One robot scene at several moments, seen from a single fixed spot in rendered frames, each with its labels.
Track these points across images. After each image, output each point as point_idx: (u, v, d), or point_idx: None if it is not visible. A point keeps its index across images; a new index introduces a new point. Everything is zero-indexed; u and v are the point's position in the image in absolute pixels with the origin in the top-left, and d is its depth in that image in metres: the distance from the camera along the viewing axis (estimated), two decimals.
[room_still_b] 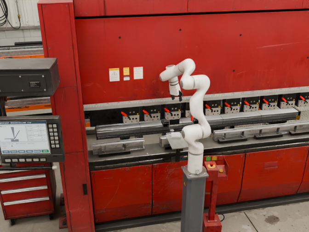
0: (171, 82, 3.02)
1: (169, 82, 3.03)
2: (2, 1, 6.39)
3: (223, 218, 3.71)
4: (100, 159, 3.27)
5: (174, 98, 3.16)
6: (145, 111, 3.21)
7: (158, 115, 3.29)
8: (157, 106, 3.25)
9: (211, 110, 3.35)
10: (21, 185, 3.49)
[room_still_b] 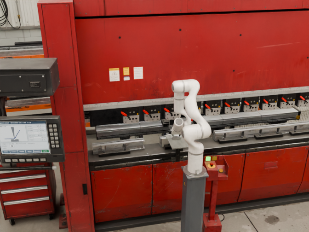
0: None
1: None
2: (2, 1, 6.39)
3: (223, 218, 3.71)
4: (100, 159, 3.27)
5: (179, 135, 3.38)
6: (145, 111, 3.21)
7: (158, 115, 3.29)
8: (157, 106, 3.25)
9: (211, 110, 3.35)
10: (21, 185, 3.49)
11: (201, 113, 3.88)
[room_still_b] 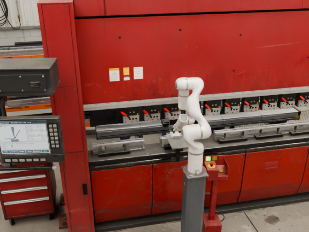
0: None
1: None
2: (2, 1, 6.39)
3: (223, 218, 3.71)
4: (100, 159, 3.27)
5: (179, 131, 3.37)
6: (145, 111, 3.21)
7: (158, 115, 3.29)
8: (157, 106, 3.25)
9: (211, 110, 3.35)
10: (21, 185, 3.49)
11: (201, 113, 3.88)
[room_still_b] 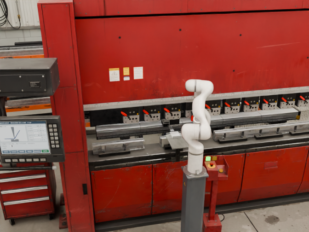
0: None
1: None
2: (2, 1, 6.39)
3: (223, 218, 3.71)
4: (100, 159, 3.27)
5: None
6: (145, 111, 3.21)
7: (158, 115, 3.29)
8: (157, 106, 3.25)
9: (211, 110, 3.35)
10: (21, 185, 3.49)
11: None
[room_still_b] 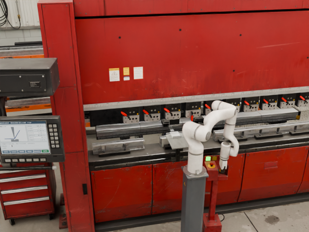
0: (220, 156, 3.21)
1: (220, 155, 3.23)
2: (2, 1, 6.39)
3: (223, 218, 3.71)
4: (100, 159, 3.27)
5: (222, 171, 3.33)
6: (145, 111, 3.21)
7: (158, 115, 3.29)
8: (157, 106, 3.25)
9: (211, 110, 3.35)
10: (21, 185, 3.49)
11: (201, 113, 3.88)
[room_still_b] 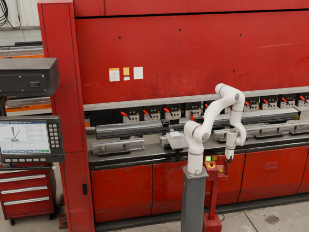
0: (226, 145, 3.00)
1: (226, 144, 3.01)
2: (2, 1, 6.39)
3: (223, 218, 3.71)
4: (100, 159, 3.27)
5: (228, 162, 3.12)
6: (145, 111, 3.21)
7: (158, 115, 3.29)
8: (157, 106, 3.25)
9: None
10: (21, 185, 3.49)
11: (201, 113, 3.88)
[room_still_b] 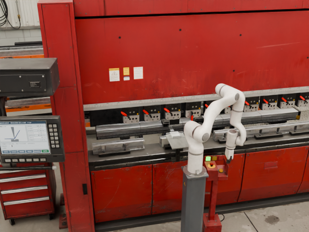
0: (226, 145, 3.00)
1: (226, 144, 3.01)
2: (2, 1, 6.39)
3: (223, 218, 3.71)
4: (100, 159, 3.27)
5: (228, 162, 3.11)
6: (145, 111, 3.21)
7: (158, 115, 3.29)
8: (157, 106, 3.25)
9: None
10: (21, 185, 3.49)
11: (201, 113, 3.88)
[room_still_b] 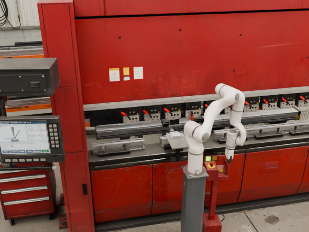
0: (226, 145, 3.00)
1: (226, 144, 3.01)
2: (2, 1, 6.39)
3: (223, 218, 3.71)
4: (100, 159, 3.27)
5: (228, 162, 3.12)
6: (145, 111, 3.21)
7: (158, 115, 3.29)
8: (157, 106, 3.25)
9: None
10: (21, 185, 3.49)
11: (201, 113, 3.88)
